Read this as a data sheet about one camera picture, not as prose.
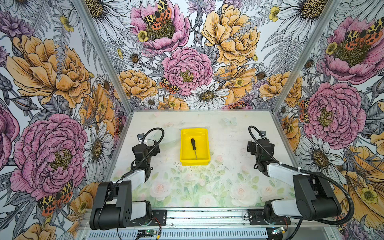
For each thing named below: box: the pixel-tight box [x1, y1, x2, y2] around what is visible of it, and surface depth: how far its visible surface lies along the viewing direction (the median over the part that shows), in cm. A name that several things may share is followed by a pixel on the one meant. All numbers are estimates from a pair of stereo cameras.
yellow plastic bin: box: [180, 128, 211, 166], surface depth 99 cm
